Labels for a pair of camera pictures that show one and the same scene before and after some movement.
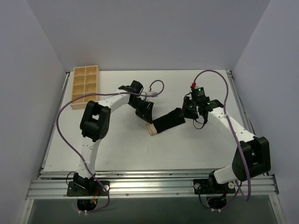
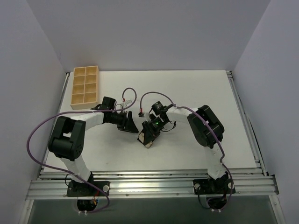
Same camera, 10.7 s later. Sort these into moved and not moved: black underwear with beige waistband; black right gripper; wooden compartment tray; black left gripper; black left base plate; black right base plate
Moved: black underwear with beige waistband; black right gripper; black left gripper
Not moved: wooden compartment tray; black left base plate; black right base plate
